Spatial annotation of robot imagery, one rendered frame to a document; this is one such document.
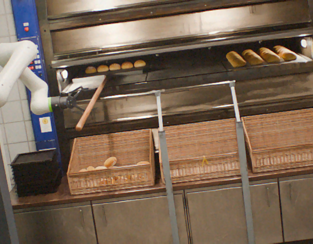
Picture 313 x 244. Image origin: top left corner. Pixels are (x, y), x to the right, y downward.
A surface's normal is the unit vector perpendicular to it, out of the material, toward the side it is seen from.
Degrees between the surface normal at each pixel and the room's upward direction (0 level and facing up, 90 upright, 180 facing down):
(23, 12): 90
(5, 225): 90
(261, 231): 90
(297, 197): 90
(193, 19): 70
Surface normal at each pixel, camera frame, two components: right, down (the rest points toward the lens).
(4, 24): -0.02, 0.21
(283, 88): -0.07, -0.13
